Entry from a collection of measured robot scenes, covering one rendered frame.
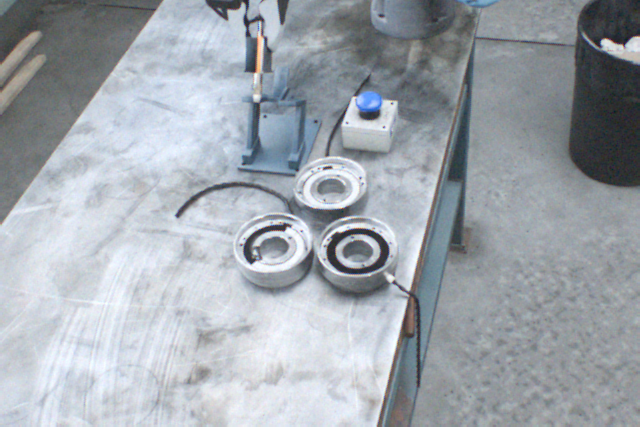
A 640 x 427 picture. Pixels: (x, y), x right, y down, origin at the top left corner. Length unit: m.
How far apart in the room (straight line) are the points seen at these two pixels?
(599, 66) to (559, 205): 0.40
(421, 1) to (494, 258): 0.90
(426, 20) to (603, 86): 0.80
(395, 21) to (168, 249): 0.58
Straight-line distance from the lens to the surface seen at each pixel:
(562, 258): 2.20
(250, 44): 1.13
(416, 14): 1.47
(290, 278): 1.08
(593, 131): 2.30
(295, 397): 1.00
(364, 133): 1.24
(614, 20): 2.37
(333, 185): 1.19
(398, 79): 1.40
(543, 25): 2.97
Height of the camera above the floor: 1.65
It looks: 45 degrees down
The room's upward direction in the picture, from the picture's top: 7 degrees counter-clockwise
